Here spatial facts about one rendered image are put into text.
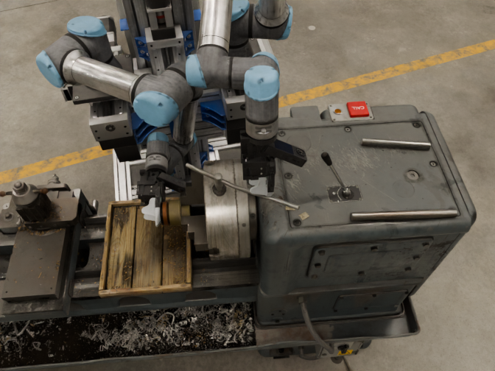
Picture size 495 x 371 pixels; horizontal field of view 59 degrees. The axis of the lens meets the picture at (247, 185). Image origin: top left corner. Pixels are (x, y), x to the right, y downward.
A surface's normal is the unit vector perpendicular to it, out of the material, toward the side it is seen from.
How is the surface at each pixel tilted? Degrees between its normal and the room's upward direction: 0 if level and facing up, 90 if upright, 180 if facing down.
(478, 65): 0
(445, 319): 0
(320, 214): 0
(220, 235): 61
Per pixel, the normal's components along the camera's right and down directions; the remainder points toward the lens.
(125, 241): 0.00, -0.57
